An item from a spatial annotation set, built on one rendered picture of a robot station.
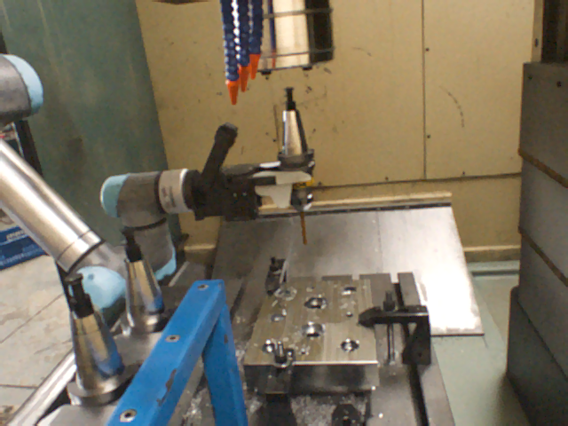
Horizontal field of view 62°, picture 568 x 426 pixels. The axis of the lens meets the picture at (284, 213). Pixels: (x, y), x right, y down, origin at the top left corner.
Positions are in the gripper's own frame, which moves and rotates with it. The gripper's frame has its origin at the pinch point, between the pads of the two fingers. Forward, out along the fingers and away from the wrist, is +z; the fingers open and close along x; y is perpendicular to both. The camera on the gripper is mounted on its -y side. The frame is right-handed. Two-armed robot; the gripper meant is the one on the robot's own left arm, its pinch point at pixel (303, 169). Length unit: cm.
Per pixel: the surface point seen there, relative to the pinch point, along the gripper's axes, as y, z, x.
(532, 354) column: 50, 44, -16
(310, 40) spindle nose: -19.8, 3.5, 6.5
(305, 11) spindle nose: -23.5, 3.3, 6.5
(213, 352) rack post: 16.3, -11.2, 26.7
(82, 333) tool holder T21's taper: 1.9, -16.1, 43.1
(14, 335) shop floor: 129, -209, -150
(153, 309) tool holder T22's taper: 6.3, -14.9, 32.1
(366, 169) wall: 29, 12, -101
